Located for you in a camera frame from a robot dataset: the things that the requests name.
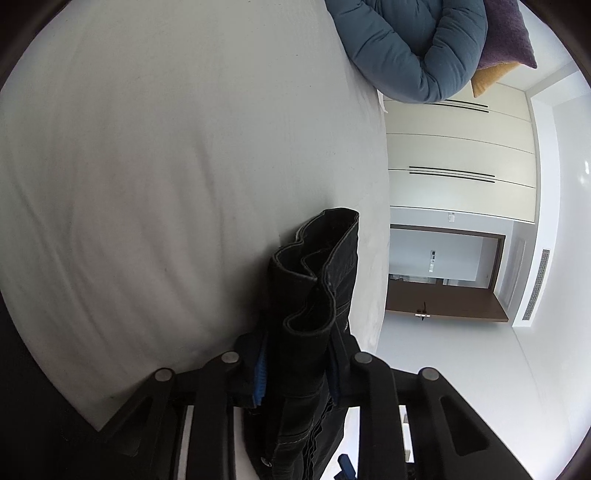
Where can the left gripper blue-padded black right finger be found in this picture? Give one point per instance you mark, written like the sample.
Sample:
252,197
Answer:
418,426

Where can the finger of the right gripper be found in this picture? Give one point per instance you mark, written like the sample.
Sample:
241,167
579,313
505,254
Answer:
346,469

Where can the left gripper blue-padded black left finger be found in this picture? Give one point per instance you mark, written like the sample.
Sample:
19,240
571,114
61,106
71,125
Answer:
182,425

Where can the black jeans pant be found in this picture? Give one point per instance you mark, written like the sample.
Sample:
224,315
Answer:
300,350

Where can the brown wooden door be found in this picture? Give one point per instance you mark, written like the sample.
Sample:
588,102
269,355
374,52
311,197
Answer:
445,273

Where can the white air vent grille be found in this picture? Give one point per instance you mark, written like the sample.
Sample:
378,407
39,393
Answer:
537,287

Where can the white bed sheet mattress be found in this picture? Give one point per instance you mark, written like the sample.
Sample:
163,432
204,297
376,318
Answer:
154,154

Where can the mustard yellow pillow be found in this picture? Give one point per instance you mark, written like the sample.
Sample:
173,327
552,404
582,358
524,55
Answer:
484,78

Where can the purple pillow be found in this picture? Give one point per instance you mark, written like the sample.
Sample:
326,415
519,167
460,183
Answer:
508,39

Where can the cream wardrobe with handles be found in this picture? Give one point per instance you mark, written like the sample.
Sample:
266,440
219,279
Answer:
473,155

